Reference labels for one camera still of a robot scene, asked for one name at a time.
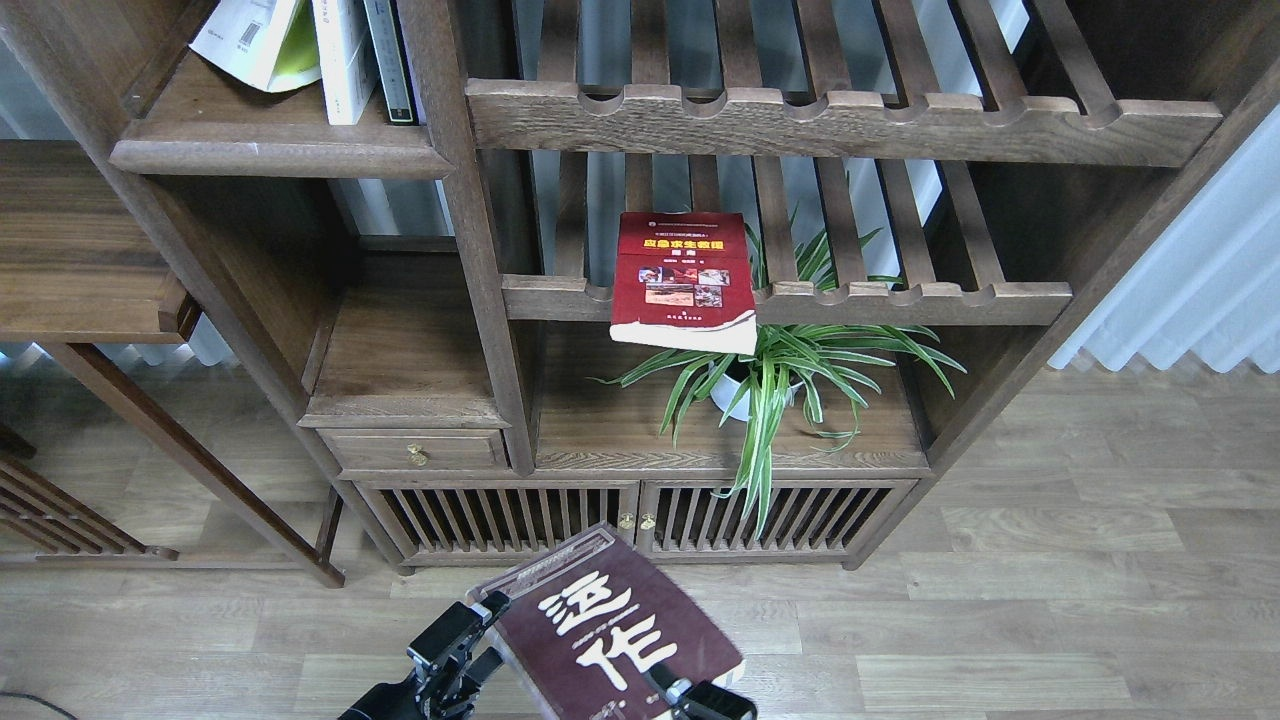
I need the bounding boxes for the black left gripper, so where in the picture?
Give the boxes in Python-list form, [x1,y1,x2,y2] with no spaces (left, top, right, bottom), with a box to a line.
[340,591,511,720]

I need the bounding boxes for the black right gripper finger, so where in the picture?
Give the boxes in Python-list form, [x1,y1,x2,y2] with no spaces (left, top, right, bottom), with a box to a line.
[645,664,758,719]

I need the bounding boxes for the maroon book white characters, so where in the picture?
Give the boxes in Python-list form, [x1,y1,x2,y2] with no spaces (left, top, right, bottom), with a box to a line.
[467,523,744,719]

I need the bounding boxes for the yellow green book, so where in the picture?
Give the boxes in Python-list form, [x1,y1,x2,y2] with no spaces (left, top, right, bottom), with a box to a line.
[189,1,321,94]

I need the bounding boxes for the brass drawer knob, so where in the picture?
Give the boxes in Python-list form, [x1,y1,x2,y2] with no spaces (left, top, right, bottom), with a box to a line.
[406,445,430,468]

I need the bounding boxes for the white plant pot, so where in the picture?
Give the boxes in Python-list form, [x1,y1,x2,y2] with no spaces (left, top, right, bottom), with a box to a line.
[710,360,803,425]

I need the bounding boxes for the green spider plant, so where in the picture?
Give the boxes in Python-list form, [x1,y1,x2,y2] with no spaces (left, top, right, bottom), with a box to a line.
[590,205,969,541]

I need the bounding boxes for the dark wooden bookshelf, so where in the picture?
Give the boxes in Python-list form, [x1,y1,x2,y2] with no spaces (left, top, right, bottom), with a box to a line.
[3,1,1277,569]

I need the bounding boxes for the red book with photos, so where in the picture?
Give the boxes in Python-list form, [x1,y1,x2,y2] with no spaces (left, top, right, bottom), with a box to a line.
[611,211,756,355]

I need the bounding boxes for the white upright book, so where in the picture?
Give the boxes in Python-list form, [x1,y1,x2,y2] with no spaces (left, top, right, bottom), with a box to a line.
[312,1,379,126]

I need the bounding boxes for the dark green upright book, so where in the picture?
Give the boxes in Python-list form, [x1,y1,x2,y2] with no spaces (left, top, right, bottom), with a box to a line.
[364,0,419,126]

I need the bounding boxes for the white curtain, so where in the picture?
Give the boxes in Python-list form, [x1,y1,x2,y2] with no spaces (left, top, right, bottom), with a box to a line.
[1050,111,1279,373]

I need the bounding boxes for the black floor cable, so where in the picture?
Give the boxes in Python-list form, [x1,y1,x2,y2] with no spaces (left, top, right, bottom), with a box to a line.
[0,691,79,720]

